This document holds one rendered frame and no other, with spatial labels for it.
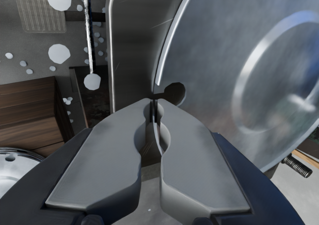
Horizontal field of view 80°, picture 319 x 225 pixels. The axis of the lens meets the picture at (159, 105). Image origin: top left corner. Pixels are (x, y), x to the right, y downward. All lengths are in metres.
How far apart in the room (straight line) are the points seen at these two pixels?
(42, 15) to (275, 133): 0.68
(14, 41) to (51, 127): 0.41
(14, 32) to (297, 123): 0.89
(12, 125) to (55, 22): 0.34
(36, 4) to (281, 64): 0.67
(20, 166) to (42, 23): 0.43
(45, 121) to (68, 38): 0.40
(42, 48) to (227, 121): 0.82
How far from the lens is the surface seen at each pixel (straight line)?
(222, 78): 0.17
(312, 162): 1.46
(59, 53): 0.26
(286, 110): 0.26
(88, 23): 0.72
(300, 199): 1.96
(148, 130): 0.16
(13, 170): 0.71
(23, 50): 0.93
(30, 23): 0.74
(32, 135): 0.67
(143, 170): 0.41
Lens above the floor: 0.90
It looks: 51 degrees down
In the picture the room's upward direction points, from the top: 137 degrees clockwise
